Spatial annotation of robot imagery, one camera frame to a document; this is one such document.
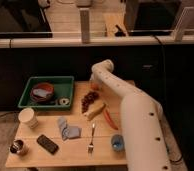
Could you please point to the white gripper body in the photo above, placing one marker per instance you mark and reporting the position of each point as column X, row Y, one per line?
column 92, row 79

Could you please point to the orange-red apple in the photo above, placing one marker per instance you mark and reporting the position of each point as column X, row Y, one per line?
column 94, row 86

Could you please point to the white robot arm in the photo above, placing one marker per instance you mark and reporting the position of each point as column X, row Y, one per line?
column 140, row 115

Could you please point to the green plastic tray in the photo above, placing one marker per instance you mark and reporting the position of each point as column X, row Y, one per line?
column 63, row 87

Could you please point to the dark red grape bunch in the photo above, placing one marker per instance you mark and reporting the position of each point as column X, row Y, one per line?
column 88, row 99

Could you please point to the yellow banana piece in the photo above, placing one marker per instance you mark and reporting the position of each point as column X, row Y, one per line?
column 97, row 109

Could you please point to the red chili pepper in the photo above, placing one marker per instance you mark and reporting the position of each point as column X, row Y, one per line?
column 109, row 120

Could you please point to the white tape roll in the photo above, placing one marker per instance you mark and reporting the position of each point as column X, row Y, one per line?
column 63, row 101

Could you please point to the black object on desk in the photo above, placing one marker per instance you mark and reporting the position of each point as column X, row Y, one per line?
column 119, row 32

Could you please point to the red bowl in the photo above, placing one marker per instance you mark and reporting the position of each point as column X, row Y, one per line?
column 43, row 85

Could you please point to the blue cloth in bowl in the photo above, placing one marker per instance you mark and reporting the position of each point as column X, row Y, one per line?
column 40, row 93

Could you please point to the blue-grey cloth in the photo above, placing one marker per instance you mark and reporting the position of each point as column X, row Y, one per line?
column 67, row 131

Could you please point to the small blue cup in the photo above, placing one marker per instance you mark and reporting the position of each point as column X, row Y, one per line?
column 117, row 143

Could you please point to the silver fork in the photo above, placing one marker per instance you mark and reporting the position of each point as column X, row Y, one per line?
column 91, row 145

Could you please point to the white paper cup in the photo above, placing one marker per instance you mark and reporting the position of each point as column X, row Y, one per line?
column 27, row 116

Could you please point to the small metal cup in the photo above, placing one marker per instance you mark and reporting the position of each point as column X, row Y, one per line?
column 18, row 147

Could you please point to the white angled post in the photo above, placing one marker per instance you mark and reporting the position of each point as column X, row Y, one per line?
column 182, row 23

